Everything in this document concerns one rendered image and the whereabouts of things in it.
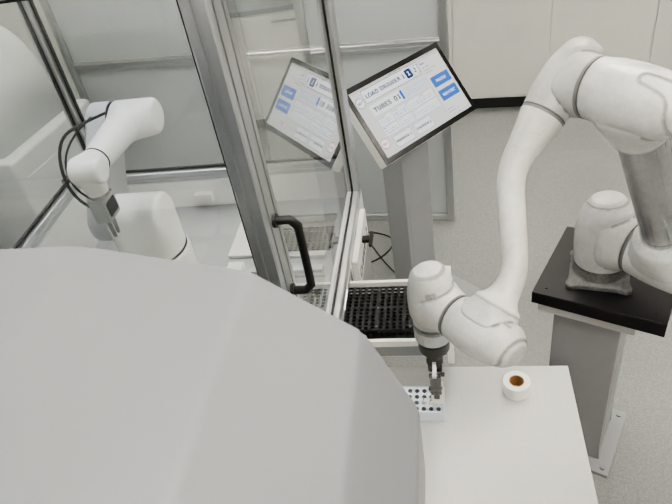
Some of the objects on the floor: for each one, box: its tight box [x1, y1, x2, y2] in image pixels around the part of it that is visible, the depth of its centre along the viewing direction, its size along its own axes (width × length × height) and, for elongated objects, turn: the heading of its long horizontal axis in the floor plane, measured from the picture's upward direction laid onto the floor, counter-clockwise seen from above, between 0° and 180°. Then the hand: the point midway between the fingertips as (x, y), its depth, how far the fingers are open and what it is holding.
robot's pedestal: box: [537, 304, 636, 478], centre depth 217 cm, size 30×30×76 cm
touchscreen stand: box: [383, 141, 482, 297], centre depth 274 cm, size 50×45×102 cm
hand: (437, 391), depth 161 cm, fingers closed
